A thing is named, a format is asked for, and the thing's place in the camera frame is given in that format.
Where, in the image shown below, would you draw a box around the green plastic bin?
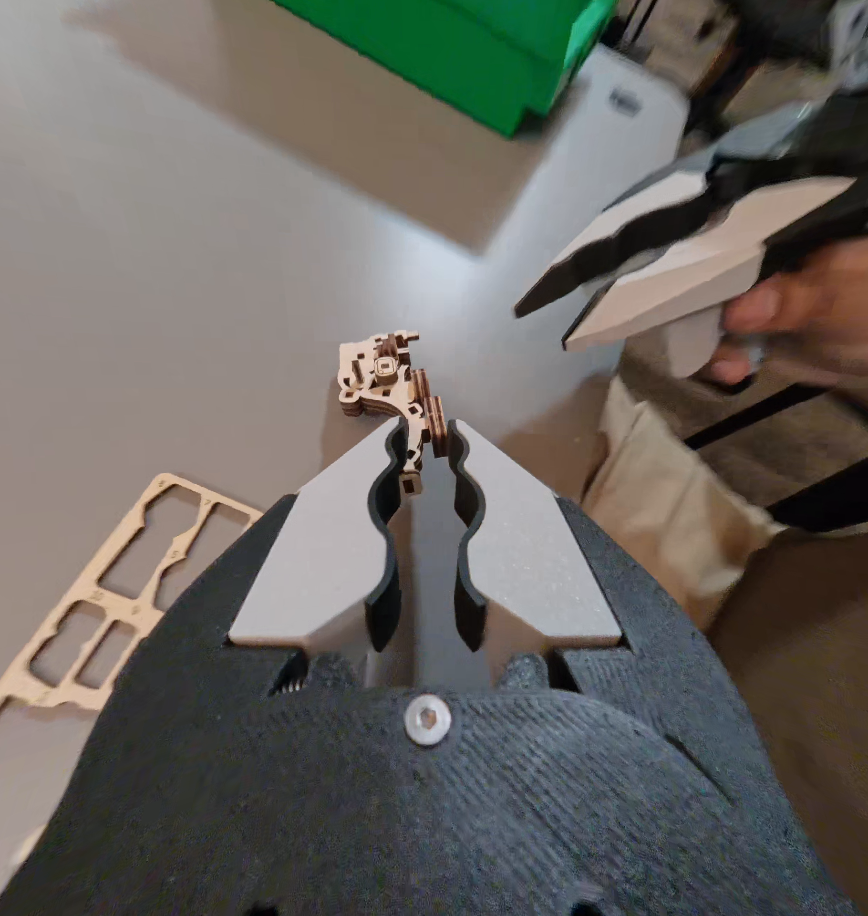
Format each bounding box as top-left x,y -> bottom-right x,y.
273,0 -> 617,138

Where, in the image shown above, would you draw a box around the wooden puzzle model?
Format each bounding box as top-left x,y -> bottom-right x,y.
337,331 -> 449,496

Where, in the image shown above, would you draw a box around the olive green shirt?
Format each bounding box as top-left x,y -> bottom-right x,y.
706,530 -> 868,916

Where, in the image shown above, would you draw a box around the wooden puzzle sheet frame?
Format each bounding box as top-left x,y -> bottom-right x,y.
0,472 -> 265,745

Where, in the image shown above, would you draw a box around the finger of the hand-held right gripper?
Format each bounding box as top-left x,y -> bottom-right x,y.
514,163 -> 735,319
563,175 -> 857,353

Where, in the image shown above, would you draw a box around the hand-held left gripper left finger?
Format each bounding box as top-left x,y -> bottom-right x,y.
228,417 -> 410,677

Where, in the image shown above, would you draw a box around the beige trousers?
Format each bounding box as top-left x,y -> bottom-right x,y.
580,375 -> 785,631

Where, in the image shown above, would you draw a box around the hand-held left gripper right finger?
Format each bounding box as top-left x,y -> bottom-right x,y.
446,418 -> 622,677

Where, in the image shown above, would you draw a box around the person's right hand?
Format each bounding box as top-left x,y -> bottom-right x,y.
709,239 -> 868,391

